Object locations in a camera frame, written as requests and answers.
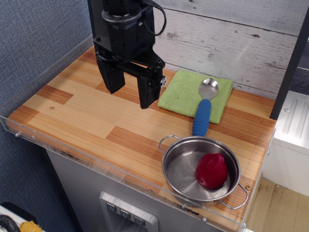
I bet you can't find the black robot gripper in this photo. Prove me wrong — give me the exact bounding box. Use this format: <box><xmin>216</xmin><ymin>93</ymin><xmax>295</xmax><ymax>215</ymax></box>
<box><xmin>94</xmin><ymin>6</ymin><xmax>165</xmax><ymax>109</ymax></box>

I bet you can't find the red plastic strawberry toy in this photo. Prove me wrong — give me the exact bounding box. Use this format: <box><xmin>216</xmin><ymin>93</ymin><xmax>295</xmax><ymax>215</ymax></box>
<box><xmin>195</xmin><ymin>153</ymin><xmax>228</xmax><ymax>189</ymax></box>

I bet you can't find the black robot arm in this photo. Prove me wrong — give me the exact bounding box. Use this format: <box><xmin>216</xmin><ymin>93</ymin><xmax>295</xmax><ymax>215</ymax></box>
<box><xmin>88</xmin><ymin>0</ymin><xmax>166</xmax><ymax>109</ymax></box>

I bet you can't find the green microfiber cloth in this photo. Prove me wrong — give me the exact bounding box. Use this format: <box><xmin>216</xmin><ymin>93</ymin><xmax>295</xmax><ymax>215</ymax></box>
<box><xmin>158</xmin><ymin>70</ymin><xmax>233</xmax><ymax>124</ymax></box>

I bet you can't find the yellow object bottom left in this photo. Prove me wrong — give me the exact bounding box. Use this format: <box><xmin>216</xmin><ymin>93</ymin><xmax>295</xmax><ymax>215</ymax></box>
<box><xmin>19</xmin><ymin>221</ymin><xmax>43</xmax><ymax>232</ymax></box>

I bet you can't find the stainless steel pot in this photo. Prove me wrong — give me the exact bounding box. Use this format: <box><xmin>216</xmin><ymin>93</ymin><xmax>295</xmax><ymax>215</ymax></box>
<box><xmin>160</xmin><ymin>136</ymin><xmax>249</xmax><ymax>210</ymax></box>

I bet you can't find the silver dispenser button panel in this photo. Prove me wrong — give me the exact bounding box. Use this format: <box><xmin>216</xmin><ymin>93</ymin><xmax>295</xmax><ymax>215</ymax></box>
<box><xmin>99</xmin><ymin>191</ymin><xmax>159</xmax><ymax>232</ymax></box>

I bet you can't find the white ribbed appliance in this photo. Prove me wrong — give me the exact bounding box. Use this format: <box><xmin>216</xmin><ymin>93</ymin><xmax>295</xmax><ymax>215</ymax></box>
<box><xmin>274</xmin><ymin>91</ymin><xmax>309</xmax><ymax>149</ymax></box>

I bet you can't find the blue handled metal spoon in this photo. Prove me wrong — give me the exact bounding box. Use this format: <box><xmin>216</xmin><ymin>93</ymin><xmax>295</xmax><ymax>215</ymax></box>
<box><xmin>192</xmin><ymin>77</ymin><xmax>218</xmax><ymax>137</ymax></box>

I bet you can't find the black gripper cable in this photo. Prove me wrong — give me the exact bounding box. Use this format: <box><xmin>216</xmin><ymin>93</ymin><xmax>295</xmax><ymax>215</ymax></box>
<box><xmin>141</xmin><ymin>0</ymin><xmax>167</xmax><ymax>37</ymax></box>

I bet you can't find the dark vertical post left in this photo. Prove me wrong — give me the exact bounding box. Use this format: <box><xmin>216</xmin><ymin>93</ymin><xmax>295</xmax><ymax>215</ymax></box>
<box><xmin>87</xmin><ymin>0</ymin><xmax>108</xmax><ymax>46</ymax></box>

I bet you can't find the dark vertical post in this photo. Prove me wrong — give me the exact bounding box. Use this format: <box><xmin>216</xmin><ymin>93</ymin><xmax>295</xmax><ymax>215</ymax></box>
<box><xmin>269</xmin><ymin>9</ymin><xmax>309</xmax><ymax>120</ymax></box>
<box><xmin>87</xmin><ymin>0</ymin><xmax>108</xmax><ymax>46</ymax></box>

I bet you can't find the dark vertical post right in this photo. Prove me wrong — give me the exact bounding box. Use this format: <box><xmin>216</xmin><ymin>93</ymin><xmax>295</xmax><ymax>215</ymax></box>
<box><xmin>269</xmin><ymin>9</ymin><xmax>309</xmax><ymax>120</ymax></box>

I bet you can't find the black braided cable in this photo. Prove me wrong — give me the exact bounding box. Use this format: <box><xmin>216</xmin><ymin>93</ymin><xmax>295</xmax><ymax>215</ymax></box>
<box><xmin>0</xmin><ymin>214</ymin><xmax>20</xmax><ymax>232</ymax></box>

